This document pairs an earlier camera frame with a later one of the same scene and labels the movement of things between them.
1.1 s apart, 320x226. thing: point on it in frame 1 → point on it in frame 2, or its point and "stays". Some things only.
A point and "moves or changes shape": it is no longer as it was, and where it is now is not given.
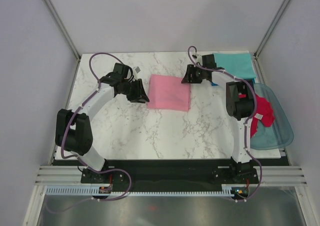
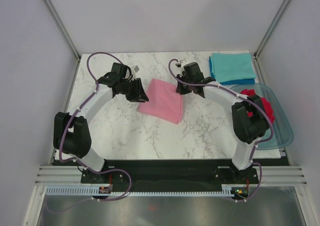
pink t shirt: x=168 y=93 moves or changes shape
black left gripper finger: x=142 y=101 stays
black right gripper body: x=196 y=73 → x=184 y=88
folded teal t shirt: x=239 y=65 stays
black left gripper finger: x=144 y=94 stays
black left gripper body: x=132 y=89 stays
